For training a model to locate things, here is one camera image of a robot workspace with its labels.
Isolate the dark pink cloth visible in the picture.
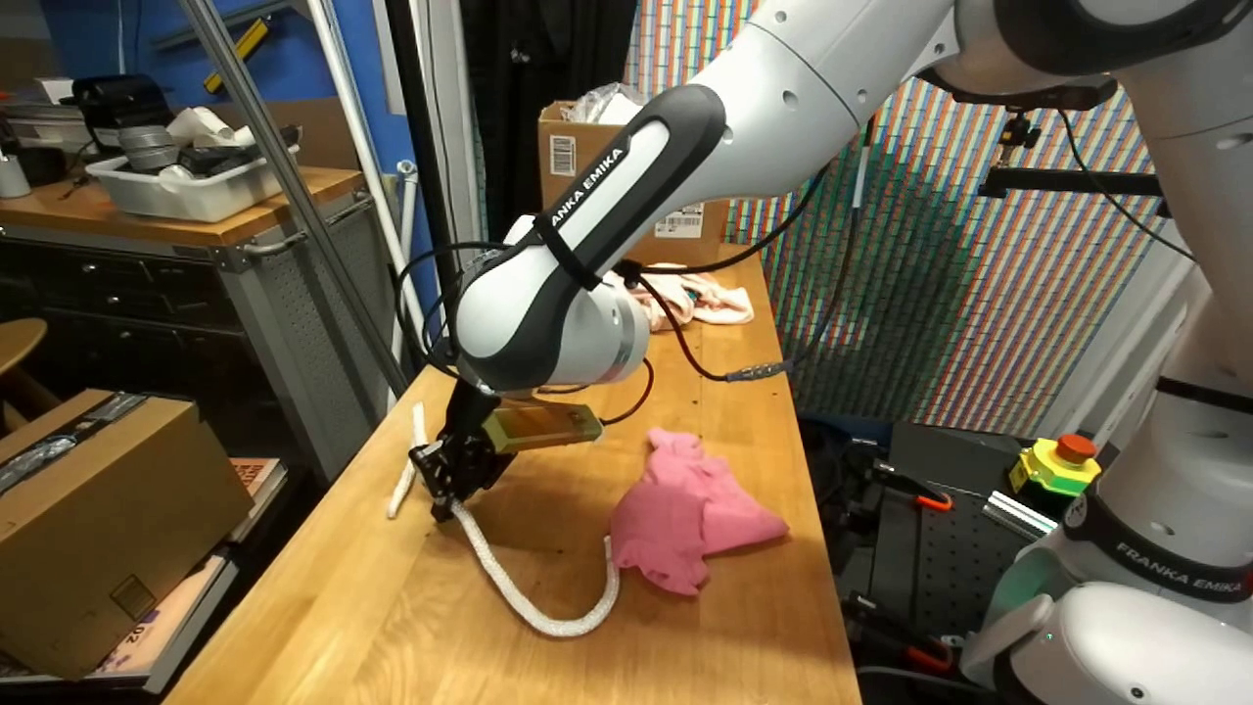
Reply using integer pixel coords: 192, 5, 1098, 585
613, 428, 786, 601

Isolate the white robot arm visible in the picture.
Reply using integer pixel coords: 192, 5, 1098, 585
456, 0, 1253, 705

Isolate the white braided rope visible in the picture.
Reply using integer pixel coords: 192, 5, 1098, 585
385, 401, 624, 641

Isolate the black vertical stand pole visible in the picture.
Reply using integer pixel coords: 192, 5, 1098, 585
385, 0, 457, 363

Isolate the cardboard box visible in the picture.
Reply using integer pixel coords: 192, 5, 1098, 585
0, 387, 251, 676

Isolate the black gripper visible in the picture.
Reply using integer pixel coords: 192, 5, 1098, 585
413, 383, 509, 522

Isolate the light pink cloth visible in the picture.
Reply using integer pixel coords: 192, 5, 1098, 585
630, 273, 755, 330

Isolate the white plastic bin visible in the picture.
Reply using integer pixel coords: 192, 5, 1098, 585
85, 155, 281, 222

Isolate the red emergency stop button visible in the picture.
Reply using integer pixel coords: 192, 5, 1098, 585
1011, 431, 1101, 499

